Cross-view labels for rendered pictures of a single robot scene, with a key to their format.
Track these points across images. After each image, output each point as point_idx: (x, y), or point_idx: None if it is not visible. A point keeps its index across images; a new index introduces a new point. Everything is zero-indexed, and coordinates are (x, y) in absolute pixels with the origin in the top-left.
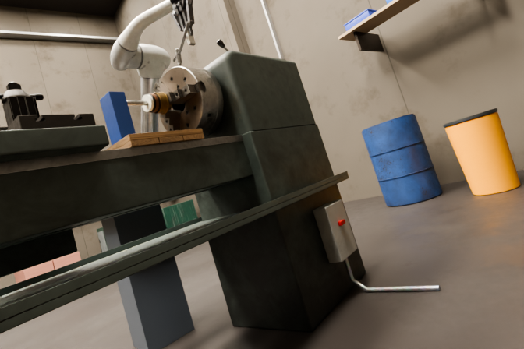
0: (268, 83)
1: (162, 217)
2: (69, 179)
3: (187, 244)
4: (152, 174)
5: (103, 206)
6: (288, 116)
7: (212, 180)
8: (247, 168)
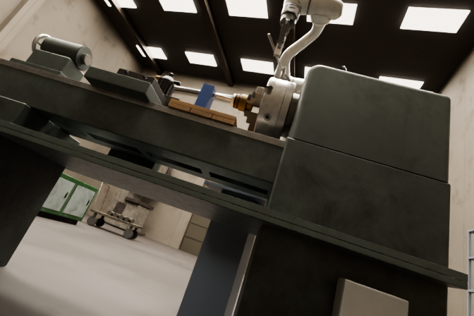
0: (360, 104)
1: None
2: (122, 108)
3: (122, 167)
4: (169, 130)
5: (125, 130)
6: (374, 148)
7: (217, 160)
8: (269, 173)
